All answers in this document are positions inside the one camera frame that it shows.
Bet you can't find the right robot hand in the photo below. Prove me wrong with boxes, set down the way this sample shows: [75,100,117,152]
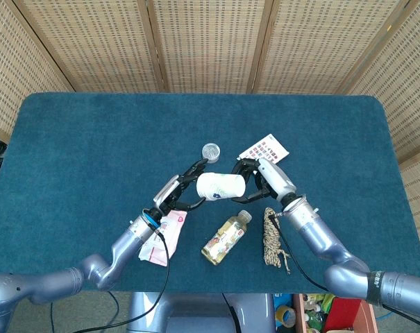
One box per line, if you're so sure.
[231,156,297,204]

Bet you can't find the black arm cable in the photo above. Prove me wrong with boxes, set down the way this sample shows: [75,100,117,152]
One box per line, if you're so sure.
[269,214,420,332]
[72,230,171,333]

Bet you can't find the yellow tape roll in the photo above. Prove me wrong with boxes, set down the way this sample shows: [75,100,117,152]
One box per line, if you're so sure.
[274,304,297,329]

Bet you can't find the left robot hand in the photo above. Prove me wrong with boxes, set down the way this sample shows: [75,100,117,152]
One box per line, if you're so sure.
[152,158,209,218]

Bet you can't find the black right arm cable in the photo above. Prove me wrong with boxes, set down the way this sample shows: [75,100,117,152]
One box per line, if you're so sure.
[269,214,420,332]

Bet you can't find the small clear plastic lid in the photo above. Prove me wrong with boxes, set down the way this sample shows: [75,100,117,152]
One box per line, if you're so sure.
[201,143,221,164]

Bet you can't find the pink wet wipes pack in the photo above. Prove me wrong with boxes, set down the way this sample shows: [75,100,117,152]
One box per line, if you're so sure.
[137,209,188,268]

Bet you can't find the blue fabric table cover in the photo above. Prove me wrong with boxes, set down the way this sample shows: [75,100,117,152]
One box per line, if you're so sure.
[0,92,420,296]

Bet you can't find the red storage box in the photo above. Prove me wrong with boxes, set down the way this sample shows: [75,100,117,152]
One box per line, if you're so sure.
[292,293,378,333]

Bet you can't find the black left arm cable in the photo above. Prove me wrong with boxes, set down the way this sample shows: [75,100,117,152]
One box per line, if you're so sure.
[72,230,171,333]

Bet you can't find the white floral paper cup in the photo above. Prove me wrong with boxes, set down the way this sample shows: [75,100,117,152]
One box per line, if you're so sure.
[201,172,247,202]

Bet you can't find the grey robot torso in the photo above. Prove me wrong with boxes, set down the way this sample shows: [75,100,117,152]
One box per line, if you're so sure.
[126,292,276,333]

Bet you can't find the woven rattan folding screen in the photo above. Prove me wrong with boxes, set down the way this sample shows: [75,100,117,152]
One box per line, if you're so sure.
[0,0,420,250]

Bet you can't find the black floor cable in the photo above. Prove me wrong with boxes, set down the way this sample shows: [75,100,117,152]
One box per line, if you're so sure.
[106,291,121,325]

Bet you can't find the yellow tea plastic bottle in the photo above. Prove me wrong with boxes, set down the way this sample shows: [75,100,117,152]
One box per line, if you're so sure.
[201,209,253,266]

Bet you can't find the green yellow packaging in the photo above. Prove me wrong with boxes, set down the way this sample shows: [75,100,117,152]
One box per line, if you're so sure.
[301,293,348,333]

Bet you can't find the beige braided rope bundle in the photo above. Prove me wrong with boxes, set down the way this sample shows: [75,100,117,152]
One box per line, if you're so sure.
[262,207,293,275]

